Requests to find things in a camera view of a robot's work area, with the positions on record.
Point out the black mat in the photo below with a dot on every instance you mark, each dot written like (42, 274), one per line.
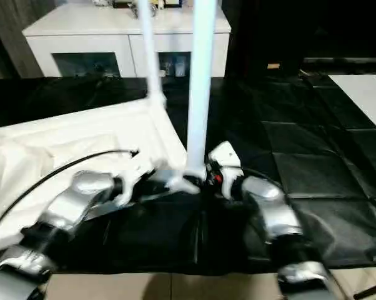
(316, 140)

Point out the white mug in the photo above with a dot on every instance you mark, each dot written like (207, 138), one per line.
(167, 67)

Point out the row of picture frames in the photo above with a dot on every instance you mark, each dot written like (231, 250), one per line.
(172, 3)

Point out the small yellow tag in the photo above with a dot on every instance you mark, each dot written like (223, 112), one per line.
(274, 65)

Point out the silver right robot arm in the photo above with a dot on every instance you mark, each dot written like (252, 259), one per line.
(269, 203)

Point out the spotted white ornament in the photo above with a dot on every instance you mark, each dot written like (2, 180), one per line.
(99, 1)

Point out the grey curtain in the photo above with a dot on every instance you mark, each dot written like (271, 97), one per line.
(7, 40)

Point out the white long board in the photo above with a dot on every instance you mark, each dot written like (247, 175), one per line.
(363, 97)

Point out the black tangled bundle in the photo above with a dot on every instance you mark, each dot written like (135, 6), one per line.
(155, 9)

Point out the white plastic table top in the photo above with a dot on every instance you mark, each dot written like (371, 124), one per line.
(82, 134)

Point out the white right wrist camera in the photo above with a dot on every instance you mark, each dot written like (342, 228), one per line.
(225, 156)

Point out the white low cabinet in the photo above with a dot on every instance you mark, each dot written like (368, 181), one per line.
(82, 34)

